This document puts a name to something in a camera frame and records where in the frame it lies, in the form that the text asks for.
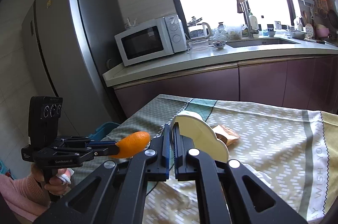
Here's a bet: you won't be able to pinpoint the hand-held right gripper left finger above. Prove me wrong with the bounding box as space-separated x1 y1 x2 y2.
33 123 172 224

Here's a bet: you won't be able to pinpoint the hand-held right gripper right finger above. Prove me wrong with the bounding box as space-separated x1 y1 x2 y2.
173 126 309 224

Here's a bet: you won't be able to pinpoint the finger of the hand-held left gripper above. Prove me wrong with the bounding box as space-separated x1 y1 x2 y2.
91 146 120 156
88 140 118 148

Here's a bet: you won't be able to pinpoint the blue plastic bin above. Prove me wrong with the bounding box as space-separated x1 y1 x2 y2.
92 122 120 141

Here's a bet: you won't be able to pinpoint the orange peel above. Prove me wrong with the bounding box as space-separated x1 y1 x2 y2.
111 131 151 159

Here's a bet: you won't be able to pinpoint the white paper cup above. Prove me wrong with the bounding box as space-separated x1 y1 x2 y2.
171 111 230 163

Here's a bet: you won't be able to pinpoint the gold foil wrapper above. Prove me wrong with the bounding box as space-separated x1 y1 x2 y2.
211 124 241 147

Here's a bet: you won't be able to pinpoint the person's left forearm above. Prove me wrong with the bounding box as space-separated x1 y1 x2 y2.
0 174 50 222

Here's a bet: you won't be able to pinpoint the person's left hand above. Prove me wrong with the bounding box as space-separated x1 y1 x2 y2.
31 162 75 195

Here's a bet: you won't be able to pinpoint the mauve base cabinets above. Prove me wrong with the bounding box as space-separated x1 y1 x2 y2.
114 55 338 119

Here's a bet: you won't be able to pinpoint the patterned tablecloth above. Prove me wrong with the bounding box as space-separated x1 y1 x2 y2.
99 94 338 224

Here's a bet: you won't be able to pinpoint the grey refrigerator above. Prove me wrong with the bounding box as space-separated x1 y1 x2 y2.
21 0 127 140

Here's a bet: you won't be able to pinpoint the pale kitchen countertop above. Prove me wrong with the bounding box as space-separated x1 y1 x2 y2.
102 38 338 87

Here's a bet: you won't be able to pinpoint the white microwave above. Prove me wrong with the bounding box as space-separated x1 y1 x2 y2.
114 14 187 67

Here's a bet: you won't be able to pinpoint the clear plastic container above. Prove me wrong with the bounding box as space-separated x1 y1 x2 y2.
188 39 209 52

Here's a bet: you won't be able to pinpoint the glass kettle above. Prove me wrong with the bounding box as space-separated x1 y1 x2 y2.
187 17 212 40

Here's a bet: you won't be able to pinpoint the clear plastic bag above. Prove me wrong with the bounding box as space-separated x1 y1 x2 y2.
211 25 242 40

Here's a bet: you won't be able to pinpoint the kitchen sink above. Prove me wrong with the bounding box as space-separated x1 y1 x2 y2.
226 38 301 48

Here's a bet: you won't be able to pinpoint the white soap bottle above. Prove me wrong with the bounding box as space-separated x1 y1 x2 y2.
248 12 259 30

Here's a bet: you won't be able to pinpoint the metal faucet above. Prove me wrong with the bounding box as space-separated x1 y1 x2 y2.
234 0 258 38

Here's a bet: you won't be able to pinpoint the hanging frying pan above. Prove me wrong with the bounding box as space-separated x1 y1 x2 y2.
328 9 338 26

